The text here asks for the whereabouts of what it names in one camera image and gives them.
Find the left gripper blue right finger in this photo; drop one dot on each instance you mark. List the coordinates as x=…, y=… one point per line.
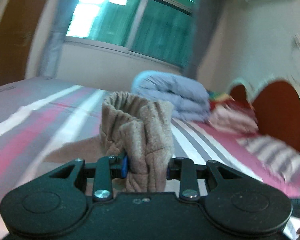
x=180, y=168

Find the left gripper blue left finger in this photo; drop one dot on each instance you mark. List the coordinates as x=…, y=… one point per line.
x=113, y=166

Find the grey-brown fleece pants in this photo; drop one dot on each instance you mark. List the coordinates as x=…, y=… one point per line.
x=137, y=126

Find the folded blue grey quilt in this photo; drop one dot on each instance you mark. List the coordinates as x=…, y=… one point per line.
x=189, y=97

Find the pink folded cloth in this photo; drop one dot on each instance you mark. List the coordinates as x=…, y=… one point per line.
x=232, y=118

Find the striped pink grey bed sheet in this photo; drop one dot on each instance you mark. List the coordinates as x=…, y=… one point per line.
x=40, y=115

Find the striped pillow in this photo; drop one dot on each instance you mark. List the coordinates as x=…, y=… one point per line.
x=278, y=157

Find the red wooden headboard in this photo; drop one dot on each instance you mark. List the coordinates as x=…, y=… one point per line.
x=277, y=108

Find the window with green curtain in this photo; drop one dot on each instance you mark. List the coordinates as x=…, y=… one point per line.
x=159, y=29

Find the brown wooden door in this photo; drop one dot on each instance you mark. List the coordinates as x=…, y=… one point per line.
x=17, y=27

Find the grey side curtain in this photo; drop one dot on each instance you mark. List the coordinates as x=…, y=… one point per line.
x=53, y=46

